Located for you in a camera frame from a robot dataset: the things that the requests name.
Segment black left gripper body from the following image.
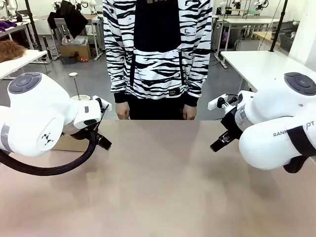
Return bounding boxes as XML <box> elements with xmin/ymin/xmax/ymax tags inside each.
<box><xmin>63</xmin><ymin>122</ymin><xmax>100</xmax><ymax>140</ymax></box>

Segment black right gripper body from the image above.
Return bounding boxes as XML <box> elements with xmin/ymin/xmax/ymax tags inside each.
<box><xmin>220</xmin><ymin>108</ymin><xmax>244</xmax><ymax>142</ymax></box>

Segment brown cardboard cup carrier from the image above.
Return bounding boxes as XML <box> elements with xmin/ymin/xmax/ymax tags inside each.
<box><xmin>52</xmin><ymin>134</ymin><xmax>95</xmax><ymax>152</ymax></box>

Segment person's right hand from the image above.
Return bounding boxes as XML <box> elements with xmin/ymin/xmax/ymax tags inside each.
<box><xmin>116</xmin><ymin>102</ymin><xmax>131</xmax><ymax>120</ymax></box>

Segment person's left hand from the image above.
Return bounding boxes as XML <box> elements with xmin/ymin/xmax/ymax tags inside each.
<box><xmin>182</xmin><ymin>103</ymin><xmax>198</xmax><ymax>121</ymax></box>

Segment white round-base rod stand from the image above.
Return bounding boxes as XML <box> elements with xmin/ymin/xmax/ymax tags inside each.
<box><xmin>68</xmin><ymin>72</ymin><xmax>93</xmax><ymax>101</ymax></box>

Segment black trousers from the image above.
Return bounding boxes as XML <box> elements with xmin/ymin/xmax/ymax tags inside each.
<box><xmin>127</xmin><ymin>94</ymin><xmax>186</xmax><ymax>121</ymax></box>

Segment large white table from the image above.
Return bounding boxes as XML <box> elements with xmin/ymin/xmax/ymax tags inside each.
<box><xmin>220</xmin><ymin>50</ymin><xmax>316</xmax><ymax>92</ymax></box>

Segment cardboard box on floor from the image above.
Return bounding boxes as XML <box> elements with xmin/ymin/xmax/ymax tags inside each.
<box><xmin>60</xmin><ymin>44</ymin><xmax>92</xmax><ymax>63</ymax></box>

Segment grey plastic bin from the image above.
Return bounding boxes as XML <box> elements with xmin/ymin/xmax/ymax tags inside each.
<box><xmin>61</xmin><ymin>36</ymin><xmax>89</xmax><ymax>46</ymax></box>

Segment white table with wig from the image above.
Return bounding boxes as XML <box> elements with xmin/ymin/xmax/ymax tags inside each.
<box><xmin>0</xmin><ymin>49</ymin><xmax>48</xmax><ymax>80</ymax></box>

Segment zebra striped hoodie torso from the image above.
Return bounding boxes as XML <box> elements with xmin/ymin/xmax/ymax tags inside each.
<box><xmin>102</xmin><ymin>0</ymin><xmax>214</xmax><ymax>107</ymax></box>

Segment grey metal cart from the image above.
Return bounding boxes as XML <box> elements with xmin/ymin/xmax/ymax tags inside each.
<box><xmin>53</xmin><ymin>14</ymin><xmax>105</xmax><ymax>60</ymax></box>

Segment white background workbench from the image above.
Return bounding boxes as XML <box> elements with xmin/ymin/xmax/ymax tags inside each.
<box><xmin>214</xmin><ymin>16</ymin><xmax>281</xmax><ymax>61</ymax></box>

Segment brown hair wig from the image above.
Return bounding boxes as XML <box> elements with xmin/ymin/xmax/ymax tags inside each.
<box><xmin>0</xmin><ymin>39</ymin><xmax>27</xmax><ymax>64</ymax></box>

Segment black slanted pole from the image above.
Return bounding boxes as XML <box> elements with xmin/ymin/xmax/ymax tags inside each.
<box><xmin>270</xmin><ymin>0</ymin><xmax>288</xmax><ymax>52</ymax></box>
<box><xmin>24</xmin><ymin>0</ymin><xmax>44</xmax><ymax>51</ymax></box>

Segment black hanging cloth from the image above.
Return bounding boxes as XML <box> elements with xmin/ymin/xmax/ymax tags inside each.
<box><xmin>47</xmin><ymin>0</ymin><xmax>89</xmax><ymax>40</ymax></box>

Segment purple cloth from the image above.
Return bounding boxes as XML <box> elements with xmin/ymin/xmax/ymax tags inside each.
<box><xmin>0</xmin><ymin>21</ymin><xmax>17</xmax><ymax>32</ymax></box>

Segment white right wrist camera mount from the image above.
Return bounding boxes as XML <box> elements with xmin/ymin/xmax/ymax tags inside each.
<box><xmin>207</xmin><ymin>93</ymin><xmax>239</xmax><ymax>111</ymax></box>

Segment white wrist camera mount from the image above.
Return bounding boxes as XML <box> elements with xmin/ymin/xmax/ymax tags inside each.
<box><xmin>207</xmin><ymin>93</ymin><xmax>239</xmax><ymax>111</ymax></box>
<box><xmin>92</xmin><ymin>95</ymin><xmax>113</xmax><ymax>112</ymax></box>

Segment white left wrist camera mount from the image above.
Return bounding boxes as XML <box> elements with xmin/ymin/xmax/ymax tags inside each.
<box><xmin>92</xmin><ymin>95</ymin><xmax>113</xmax><ymax>112</ymax></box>

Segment black left arm cable sleeve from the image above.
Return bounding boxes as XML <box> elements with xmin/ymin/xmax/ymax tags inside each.
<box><xmin>0</xmin><ymin>108</ymin><xmax>104</xmax><ymax>177</ymax></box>

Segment black arm cable sleeve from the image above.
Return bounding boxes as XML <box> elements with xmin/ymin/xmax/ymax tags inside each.
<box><xmin>282</xmin><ymin>120</ymin><xmax>316</xmax><ymax>174</ymax></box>
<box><xmin>0</xmin><ymin>108</ymin><xmax>104</xmax><ymax>177</ymax></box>

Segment black right arm cable sleeve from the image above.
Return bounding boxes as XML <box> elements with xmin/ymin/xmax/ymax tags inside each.
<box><xmin>282</xmin><ymin>120</ymin><xmax>316</xmax><ymax>174</ymax></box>

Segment short black post stand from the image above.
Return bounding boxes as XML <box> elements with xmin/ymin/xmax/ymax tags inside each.
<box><xmin>41</xmin><ymin>36</ymin><xmax>53</xmax><ymax>64</ymax></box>

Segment wire mesh basket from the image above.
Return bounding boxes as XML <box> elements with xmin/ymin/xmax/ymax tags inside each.
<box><xmin>278</xmin><ymin>21</ymin><xmax>301</xmax><ymax>52</ymax></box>

